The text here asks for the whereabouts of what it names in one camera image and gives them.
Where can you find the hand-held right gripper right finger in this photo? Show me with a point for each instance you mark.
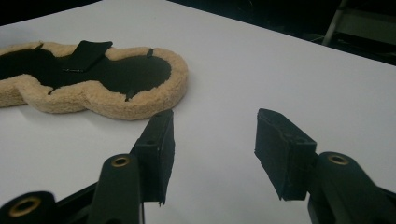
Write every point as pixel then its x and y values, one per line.
pixel 283 155

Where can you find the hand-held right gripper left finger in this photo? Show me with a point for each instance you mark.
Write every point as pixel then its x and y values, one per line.
pixel 157 155

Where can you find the tan fleece pad black lining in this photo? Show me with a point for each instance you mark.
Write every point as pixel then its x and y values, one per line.
pixel 102 101

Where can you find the white board sheet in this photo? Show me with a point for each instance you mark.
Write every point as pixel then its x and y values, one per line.
pixel 236 77

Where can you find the grey metal stand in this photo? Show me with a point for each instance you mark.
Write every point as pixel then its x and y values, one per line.
pixel 367 29

